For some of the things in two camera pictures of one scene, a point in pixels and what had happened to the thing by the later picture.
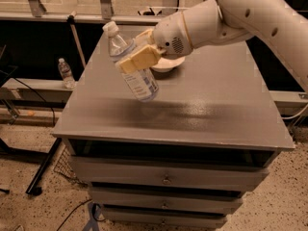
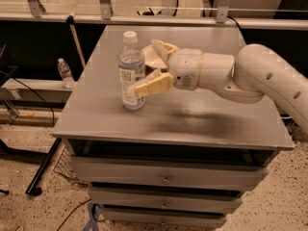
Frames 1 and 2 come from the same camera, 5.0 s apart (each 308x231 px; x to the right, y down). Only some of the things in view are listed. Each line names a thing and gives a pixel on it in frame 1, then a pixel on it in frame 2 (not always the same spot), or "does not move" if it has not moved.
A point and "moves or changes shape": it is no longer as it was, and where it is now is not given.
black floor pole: (35, 187) does not move
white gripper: (170, 36) to (185, 66)
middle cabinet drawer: (166, 197) does not move
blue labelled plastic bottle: (144, 83) moves or changes shape
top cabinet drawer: (172, 169) does not move
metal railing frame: (105, 16) does not move
